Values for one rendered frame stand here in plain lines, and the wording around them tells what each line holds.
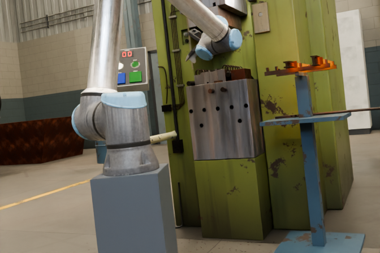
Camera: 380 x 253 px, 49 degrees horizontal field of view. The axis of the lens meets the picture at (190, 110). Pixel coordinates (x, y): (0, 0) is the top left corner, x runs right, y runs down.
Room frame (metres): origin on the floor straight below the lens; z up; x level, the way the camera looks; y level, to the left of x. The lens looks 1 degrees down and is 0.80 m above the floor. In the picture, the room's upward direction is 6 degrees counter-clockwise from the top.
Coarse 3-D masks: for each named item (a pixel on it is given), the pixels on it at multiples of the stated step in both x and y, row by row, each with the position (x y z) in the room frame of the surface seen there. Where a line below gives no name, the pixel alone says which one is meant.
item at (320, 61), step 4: (312, 56) 1.85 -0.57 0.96; (316, 56) 1.85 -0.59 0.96; (312, 60) 1.85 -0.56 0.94; (316, 60) 1.87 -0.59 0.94; (320, 60) 1.91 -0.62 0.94; (324, 60) 1.98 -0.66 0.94; (328, 60) 2.07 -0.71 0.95; (312, 64) 1.85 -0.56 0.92; (316, 64) 1.84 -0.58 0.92; (320, 64) 1.91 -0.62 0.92
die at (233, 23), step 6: (216, 6) 2.44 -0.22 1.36; (216, 12) 2.44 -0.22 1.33; (222, 12) 2.50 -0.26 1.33; (228, 12) 2.60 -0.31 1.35; (228, 18) 2.59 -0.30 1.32; (234, 18) 2.69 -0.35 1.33; (240, 18) 2.81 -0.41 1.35; (192, 24) 2.51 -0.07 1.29; (228, 24) 2.58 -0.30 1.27; (234, 24) 2.68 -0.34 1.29; (240, 24) 2.80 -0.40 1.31
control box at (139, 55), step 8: (136, 48) 2.63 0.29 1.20; (144, 48) 2.62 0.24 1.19; (120, 56) 2.60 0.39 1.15; (128, 56) 2.60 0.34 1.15; (136, 56) 2.60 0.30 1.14; (144, 56) 2.59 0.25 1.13; (128, 64) 2.57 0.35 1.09; (144, 64) 2.56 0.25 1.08; (120, 72) 2.55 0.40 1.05; (128, 72) 2.54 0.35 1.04; (144, 72) 2.53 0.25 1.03; (128, 80) 2.51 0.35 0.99; (144, 80) 2.51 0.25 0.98; (120, 88) 2.51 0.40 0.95; (128, 88) 2.52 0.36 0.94; (136, 88) 2.53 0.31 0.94; (144, 88) 2.54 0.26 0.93
